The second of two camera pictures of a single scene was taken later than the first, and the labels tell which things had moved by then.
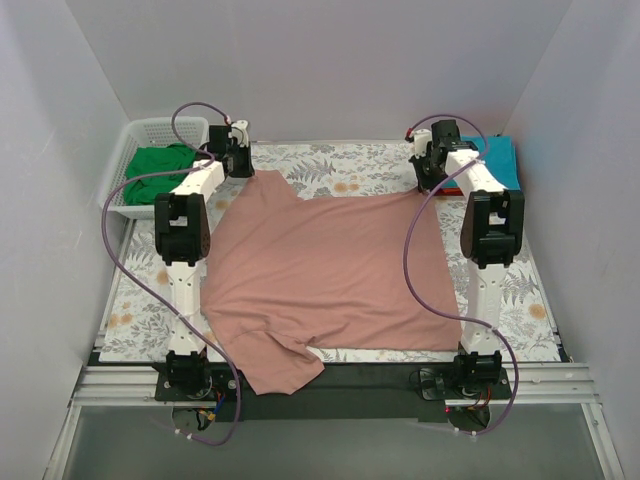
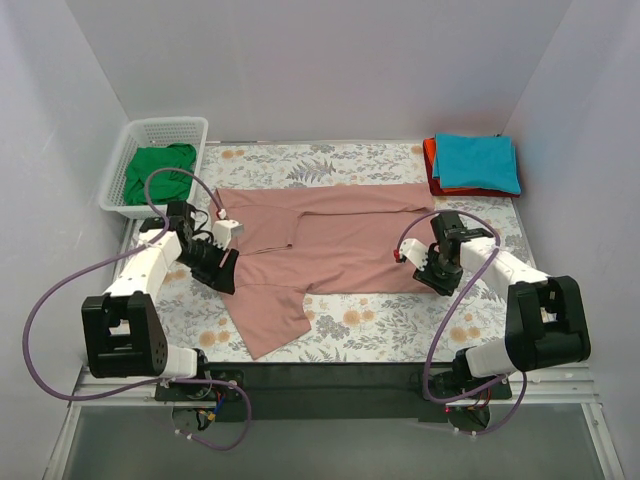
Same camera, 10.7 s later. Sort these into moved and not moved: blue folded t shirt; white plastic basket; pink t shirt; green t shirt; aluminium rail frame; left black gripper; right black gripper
Moved: left black gripper; pink t shirt; right black gripper
Not moved: green t shirt; blue folded t shirt; white plastic basket; aluminium rail frame
